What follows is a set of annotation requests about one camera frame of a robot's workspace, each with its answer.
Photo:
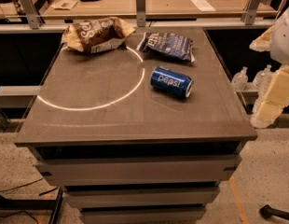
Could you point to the white paper on desk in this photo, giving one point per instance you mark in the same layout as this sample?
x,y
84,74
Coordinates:
x,y
203,5

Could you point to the white card on desk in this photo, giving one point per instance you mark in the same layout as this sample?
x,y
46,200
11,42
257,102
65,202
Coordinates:
x,y
64,5

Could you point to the dark blue chip bag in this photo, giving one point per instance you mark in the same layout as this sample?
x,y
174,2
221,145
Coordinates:
x,y
169,44

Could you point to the brown chip bag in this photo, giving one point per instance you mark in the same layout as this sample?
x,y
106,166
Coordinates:
x,y
98,35

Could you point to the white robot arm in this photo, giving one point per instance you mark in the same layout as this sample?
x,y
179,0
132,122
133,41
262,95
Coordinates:
x,y
279,43

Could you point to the grey metal bracket left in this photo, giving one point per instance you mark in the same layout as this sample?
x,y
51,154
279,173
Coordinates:
x,y
31,14

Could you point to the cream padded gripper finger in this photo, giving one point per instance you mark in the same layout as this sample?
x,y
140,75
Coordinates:
x,y
273,98

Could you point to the grey metal bracket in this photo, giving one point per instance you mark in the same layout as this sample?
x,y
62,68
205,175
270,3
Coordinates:
x,y
31,14
248,17
140,13

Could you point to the clear plastic bottle right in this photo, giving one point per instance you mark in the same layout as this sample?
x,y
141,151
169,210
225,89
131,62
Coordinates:
x,y
259,77

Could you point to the grey metal bracket right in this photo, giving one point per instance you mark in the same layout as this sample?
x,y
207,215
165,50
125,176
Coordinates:
x,y
248,17

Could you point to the clear plastic bottle left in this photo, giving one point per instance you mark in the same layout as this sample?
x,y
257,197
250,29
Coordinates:
x,y
239,81

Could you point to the blue pepsi can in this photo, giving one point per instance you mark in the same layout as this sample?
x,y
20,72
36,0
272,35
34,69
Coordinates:
x,y
174,83

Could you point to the grey drawer cabinet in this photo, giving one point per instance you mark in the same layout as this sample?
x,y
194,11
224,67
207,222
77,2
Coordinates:
x,y
125,152

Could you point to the grey metal bracket centre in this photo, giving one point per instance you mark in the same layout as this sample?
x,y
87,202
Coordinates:
x,y
140,13

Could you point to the clear plastic bottle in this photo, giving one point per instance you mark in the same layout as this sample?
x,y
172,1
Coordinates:
x,y
259,77
239,81

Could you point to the black chair base leg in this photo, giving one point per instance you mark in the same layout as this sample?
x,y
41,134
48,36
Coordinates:
x,y
267,212

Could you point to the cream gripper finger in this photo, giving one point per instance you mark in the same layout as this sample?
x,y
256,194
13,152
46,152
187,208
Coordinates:
x,y
262,43

